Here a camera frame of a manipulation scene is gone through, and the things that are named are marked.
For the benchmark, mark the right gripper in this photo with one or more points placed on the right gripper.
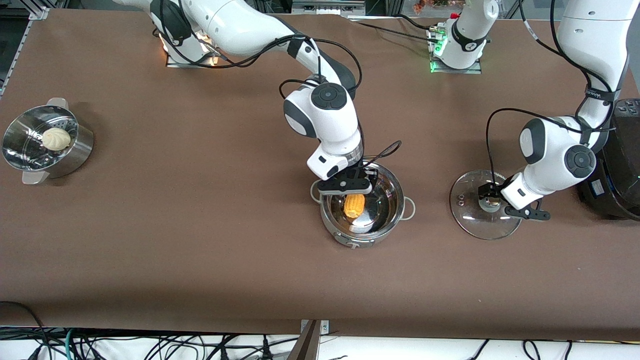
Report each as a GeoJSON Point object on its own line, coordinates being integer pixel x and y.
{"type": "Point", "coordinates": [361, 173]}

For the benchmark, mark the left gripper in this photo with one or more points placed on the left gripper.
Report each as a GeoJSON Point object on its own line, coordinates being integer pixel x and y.
{"type": "Point", "coordinates": [486, 191]}

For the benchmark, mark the yellow corn cob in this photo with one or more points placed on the yellow corn cob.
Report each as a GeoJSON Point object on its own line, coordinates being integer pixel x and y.
{"type": "Point", "coordinates": [354, 206]}

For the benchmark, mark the glass pot lid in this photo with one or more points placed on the glass pot lid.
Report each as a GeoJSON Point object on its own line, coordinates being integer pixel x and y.
{"type": "Point", "coordinates": [470, 220]}

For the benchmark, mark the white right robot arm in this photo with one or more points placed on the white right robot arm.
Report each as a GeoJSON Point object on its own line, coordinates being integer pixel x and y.
{"type": "Point", "coordinates": [240, 30]}

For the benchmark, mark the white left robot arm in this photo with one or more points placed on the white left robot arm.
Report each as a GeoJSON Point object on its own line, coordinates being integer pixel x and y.
{"type": "Point", "coordinates": [590, 30]}

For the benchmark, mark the steel steamer pot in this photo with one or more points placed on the steel steamer pot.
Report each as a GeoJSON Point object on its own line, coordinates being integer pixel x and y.
{"type": "Point", "coordinates": [75, 150]}

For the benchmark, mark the black rice cooker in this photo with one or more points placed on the black rice cooker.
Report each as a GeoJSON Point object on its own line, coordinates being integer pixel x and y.
{"type": "Point", "coordinates": [620, 190]}

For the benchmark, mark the brown table cover sheet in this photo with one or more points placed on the brown table cover sheet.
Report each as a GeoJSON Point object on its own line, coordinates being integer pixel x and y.
{"type": "Point", "coordinates": [200, 150]}

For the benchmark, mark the grey metal box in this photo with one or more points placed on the grey metal box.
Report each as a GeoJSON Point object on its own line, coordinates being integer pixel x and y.
{"type": "Point", "coordinates": [327, 7]}

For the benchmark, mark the white steamed bun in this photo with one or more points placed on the white steamed bun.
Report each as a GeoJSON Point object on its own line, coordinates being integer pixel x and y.
{"type": "Point", "coordinates": [56, 139]}

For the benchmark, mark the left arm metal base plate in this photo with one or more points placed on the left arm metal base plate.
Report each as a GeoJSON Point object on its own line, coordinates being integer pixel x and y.
{"type": "Point", "coordinates": [455, 71]}

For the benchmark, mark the small metal table bracket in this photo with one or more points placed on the small metal table bracket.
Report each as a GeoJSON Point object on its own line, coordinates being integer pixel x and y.
{"type": "Point", "coordinates": [325, 327]}

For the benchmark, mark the grey slanted post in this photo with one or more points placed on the grey slanted post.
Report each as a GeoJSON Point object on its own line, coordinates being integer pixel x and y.
{"type": "Point", "coordinates": [306, 347]}

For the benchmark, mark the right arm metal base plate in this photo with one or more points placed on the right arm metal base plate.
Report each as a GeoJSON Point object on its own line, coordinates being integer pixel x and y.
{"type": "Point", "coordinates": [192, 64]}

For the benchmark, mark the long aluminium frame profile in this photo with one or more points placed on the long aluminium frame profile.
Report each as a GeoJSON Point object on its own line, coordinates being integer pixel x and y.
{"type": "Point", "coordinates": [17, 45]}

